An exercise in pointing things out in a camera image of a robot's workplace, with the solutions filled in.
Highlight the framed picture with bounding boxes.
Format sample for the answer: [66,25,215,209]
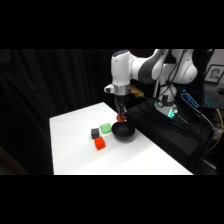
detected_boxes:
[203,64,224,84]

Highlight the green status light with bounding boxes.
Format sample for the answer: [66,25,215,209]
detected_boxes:
[166,108,178,120]

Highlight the dark grey block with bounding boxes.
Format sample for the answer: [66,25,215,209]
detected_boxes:
[90,128,101,140]

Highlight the red ball with yellow dots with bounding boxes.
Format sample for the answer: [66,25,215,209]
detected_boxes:
[116,113,127,124]

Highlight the black cloth covered stand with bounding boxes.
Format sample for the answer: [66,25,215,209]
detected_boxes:
[123,98,215,175]

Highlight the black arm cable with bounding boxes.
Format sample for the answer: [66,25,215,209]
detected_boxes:
[153,49,188,108]

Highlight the red block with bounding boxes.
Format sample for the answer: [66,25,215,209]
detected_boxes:
[93,136,107,151]

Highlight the black bowl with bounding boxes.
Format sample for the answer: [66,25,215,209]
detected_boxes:
[111,120,137,141]

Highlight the yellow cable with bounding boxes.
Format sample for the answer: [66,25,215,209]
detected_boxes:
[209,108,224,152]

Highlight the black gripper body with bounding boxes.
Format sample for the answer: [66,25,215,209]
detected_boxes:
[114,94,130,108]

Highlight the black curtain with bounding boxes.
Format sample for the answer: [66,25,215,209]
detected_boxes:
[0,49,162,176]

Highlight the blue glowing device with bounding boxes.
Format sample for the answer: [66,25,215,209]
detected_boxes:
[181,88,200,110]

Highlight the green block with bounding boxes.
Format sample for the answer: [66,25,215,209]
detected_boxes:
[99,122,113,135]

